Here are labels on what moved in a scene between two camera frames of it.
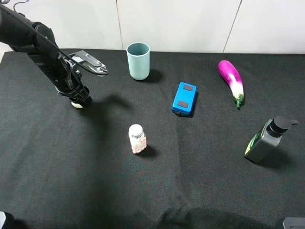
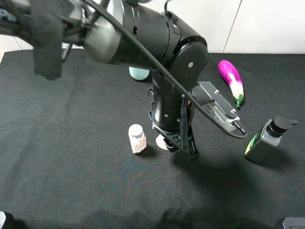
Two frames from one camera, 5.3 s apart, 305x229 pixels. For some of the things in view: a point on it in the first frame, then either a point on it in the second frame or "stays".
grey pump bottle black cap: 264,143 stays
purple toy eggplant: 230,76 stays
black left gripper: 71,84 → 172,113
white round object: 76,105 → 160,142
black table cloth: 171,140 stays
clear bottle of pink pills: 138,138 stays
